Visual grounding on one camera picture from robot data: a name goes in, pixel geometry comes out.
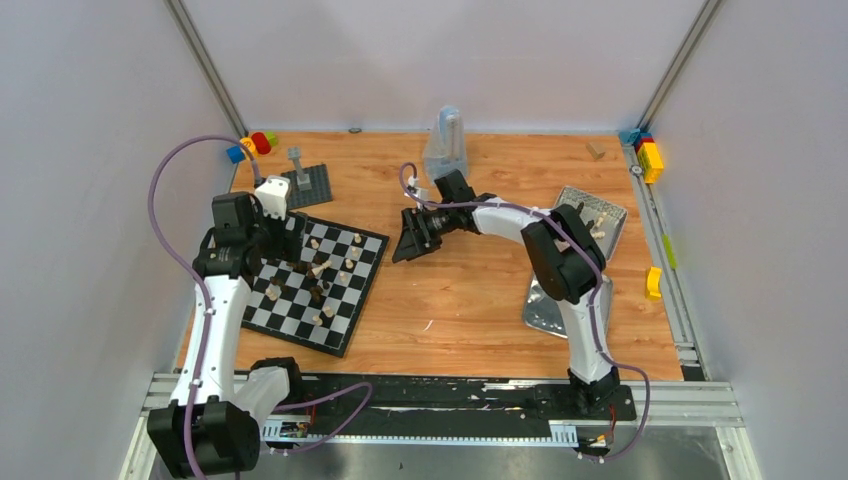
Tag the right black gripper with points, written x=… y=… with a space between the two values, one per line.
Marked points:
x=416 y=238

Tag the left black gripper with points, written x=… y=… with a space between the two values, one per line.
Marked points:
x=291 y=237

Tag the white chess queen piece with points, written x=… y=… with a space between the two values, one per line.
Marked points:
x=317 y=270

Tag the black white chessboard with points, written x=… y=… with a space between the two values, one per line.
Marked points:
x=318 y=313

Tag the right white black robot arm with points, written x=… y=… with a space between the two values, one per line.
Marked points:
x=567 y=262

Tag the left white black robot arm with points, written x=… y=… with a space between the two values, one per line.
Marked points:
x=211 y=427

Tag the white chess pawn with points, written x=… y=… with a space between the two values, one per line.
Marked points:
x=272 y=292

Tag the grey lego baseplate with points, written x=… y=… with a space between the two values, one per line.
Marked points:
x=320 y=190

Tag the grey lego tower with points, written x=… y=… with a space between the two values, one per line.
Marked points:
x=302 y=177

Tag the colourful toy blocks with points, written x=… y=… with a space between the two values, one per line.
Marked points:
x=259 y=143

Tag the silver metal tray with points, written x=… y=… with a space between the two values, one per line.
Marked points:
x=540 y=312

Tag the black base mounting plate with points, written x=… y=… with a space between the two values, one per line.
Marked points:
x=440 y=408

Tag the clear plastic container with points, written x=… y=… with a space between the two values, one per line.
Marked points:
x=607 y=218

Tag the small wooden block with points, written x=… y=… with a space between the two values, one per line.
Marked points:
x=596 y=150

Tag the yellow plastic piece right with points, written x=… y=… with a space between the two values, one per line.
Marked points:
x=653 y=283

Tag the stacked lego bricks right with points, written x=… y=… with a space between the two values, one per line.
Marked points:
x=647 y=153

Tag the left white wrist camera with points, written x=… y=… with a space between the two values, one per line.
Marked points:
x=273 y=195

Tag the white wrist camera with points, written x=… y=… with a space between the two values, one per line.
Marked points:
x=414 y=191
x=273 y=195

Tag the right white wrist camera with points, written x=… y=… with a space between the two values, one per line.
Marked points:
x=414 y=191

